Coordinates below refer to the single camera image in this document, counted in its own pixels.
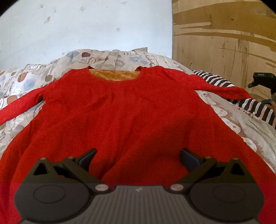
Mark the red knit sweater dress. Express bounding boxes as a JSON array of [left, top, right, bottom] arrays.
[[1, 66, 275, 223]]

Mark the black white striped cloth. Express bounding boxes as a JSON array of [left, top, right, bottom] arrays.
[[191, 70, 275, 129]]

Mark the brown plywood wardrobe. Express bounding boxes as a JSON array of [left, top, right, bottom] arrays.
[[172, 1, 275, 89]]

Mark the patterned circle print quilt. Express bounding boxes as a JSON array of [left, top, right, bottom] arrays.
[[1, 49, 275, 170]]

